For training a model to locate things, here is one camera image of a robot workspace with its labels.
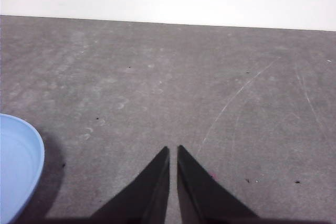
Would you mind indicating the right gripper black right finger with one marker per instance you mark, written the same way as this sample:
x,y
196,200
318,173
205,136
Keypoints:
x,y
202,195

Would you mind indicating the blue plate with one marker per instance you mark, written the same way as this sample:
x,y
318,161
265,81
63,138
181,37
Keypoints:
x,y
15,166

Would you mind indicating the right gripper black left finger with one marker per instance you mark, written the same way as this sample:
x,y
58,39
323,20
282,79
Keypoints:
x,y
147,195

